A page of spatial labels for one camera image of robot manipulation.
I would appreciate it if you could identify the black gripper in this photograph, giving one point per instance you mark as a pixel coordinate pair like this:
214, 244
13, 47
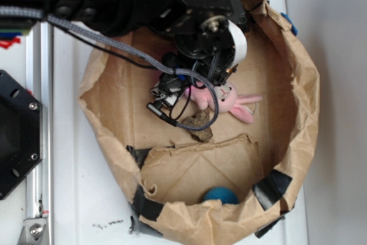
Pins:
200, 29

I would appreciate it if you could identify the pink plush bunny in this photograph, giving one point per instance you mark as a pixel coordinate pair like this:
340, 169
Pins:
241, 106

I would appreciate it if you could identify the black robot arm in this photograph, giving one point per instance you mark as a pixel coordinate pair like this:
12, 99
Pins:
109, 17

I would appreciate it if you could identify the brown rock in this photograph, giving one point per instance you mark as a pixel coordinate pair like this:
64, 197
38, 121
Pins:
199, 120

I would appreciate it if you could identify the brown paper bag container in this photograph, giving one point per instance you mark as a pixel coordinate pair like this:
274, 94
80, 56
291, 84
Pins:
164, 173

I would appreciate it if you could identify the blue ball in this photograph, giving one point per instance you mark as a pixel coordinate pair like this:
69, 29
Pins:
225, 195

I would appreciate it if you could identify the white tray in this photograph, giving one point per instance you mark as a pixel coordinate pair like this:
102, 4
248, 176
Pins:
88, 205

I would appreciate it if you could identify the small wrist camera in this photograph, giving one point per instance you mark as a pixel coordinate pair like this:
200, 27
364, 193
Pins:
167, 92

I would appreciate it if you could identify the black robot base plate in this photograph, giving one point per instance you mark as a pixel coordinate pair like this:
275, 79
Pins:
20, 133

